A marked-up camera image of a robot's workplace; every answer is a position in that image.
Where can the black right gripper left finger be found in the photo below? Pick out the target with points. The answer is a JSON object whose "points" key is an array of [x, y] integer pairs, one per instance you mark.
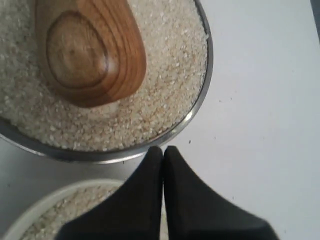
{"points": [[132, 212]]}

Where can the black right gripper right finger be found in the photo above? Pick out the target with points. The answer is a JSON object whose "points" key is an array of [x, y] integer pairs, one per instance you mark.
{"points": [[196, 212]]}

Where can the brown wooden cup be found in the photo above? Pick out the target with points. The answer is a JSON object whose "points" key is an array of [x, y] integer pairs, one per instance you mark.
{"points": [[91, 51]]}

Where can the small white rice bowl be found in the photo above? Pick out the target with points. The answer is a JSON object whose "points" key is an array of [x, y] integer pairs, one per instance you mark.
{"points": [[44, 219]]}

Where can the metal plate of rice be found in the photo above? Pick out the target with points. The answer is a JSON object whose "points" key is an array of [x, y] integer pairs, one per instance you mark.
{"points": [[179, 63]]}

